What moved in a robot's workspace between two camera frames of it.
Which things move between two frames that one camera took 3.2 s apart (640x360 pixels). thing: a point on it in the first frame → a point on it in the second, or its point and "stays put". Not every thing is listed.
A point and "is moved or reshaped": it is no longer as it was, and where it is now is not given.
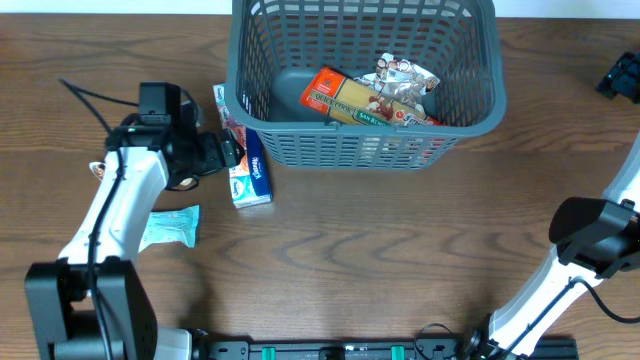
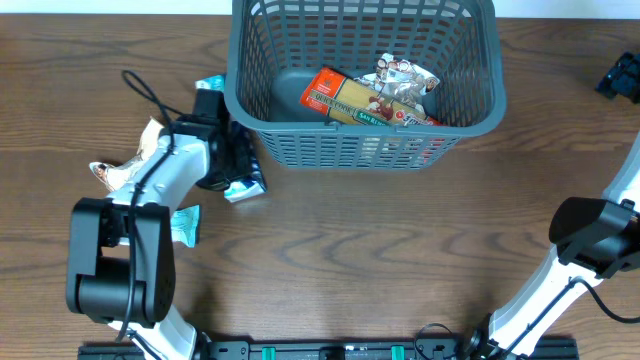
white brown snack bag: [401, 79] stays put
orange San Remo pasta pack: [339, 95] stays put
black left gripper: [215, 157] → [245, 160]
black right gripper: [620, 77] stays put
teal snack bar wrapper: [167, 226] stays put
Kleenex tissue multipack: [251, 179] is moved or reshaped
